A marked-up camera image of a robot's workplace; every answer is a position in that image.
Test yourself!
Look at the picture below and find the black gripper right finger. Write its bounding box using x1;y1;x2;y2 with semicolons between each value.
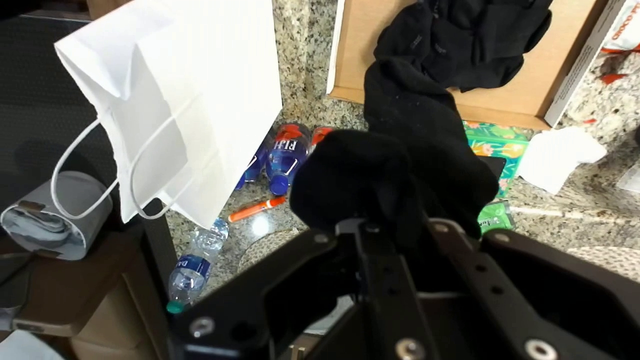
428;217;640;360

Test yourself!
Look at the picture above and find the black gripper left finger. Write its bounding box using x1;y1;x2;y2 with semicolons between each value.
165;219;428;360

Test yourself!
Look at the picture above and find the white paper bag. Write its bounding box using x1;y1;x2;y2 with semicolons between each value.
49;0;286;231

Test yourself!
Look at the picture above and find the round woven placemat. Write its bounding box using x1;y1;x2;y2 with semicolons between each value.
566;242;640;281

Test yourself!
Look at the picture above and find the thin white straw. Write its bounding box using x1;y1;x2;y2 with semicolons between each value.
508;204;640;226

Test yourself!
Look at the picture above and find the green flat packet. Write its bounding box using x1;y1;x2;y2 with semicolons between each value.
475;197;515;235

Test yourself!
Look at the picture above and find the round glass lid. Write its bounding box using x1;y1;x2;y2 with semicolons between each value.
235;210;315;278

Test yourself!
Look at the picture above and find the white paper napkin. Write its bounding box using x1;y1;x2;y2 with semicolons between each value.
515;125;608;196

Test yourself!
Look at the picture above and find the orange marker pen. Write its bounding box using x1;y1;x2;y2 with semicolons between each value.
226;194;290;226

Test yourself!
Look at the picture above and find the green floral tissue box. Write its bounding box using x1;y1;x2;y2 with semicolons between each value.
461;119;533;202

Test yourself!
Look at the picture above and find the small clear water bottle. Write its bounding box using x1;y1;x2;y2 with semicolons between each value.
163;215;231;315

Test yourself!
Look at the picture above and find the flat cardboard box white rim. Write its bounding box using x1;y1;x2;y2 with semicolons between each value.
326;0;631;132

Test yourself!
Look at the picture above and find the red white snack package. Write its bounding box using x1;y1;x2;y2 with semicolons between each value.
596;0;640;88

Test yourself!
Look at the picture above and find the brown cardboard floor box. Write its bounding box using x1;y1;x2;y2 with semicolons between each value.
12;222;171;360

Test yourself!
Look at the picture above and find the white plastic sheet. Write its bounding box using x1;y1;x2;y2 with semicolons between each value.
0;327;66;360

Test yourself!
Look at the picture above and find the black perforated table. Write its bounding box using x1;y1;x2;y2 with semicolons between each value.
0;11;178;267

